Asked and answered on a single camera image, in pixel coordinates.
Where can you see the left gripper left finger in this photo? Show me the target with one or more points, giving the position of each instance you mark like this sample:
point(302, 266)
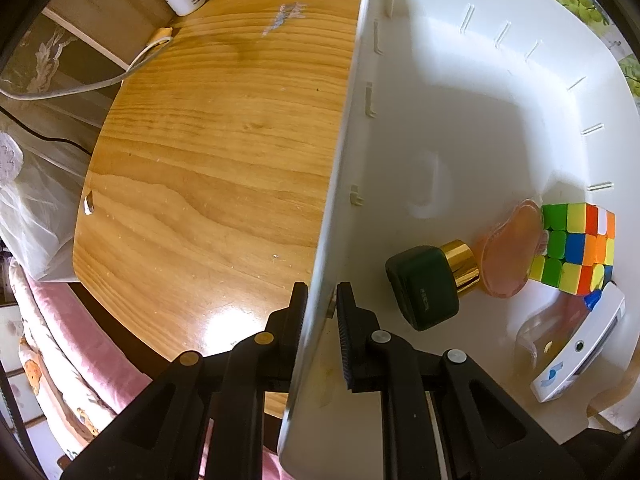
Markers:
point(285, 326)

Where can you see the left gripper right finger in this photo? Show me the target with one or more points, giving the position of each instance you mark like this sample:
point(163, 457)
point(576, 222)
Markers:
point(366, 361)

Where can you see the green gold perfume bottle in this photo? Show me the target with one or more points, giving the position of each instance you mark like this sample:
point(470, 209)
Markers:
point(428, 281)

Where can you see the colourful puzzle cube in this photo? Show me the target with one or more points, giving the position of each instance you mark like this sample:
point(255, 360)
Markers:
point(579, 255)

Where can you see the white handheld game console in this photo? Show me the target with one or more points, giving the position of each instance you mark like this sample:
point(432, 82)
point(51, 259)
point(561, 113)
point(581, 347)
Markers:
point(584, 345)

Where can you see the white plastic storage bin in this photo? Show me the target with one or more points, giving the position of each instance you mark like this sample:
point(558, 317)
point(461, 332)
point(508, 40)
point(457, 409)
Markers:
point(456, 112)

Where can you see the pink cushion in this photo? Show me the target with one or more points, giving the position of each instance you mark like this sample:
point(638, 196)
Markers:
point(80, 378)

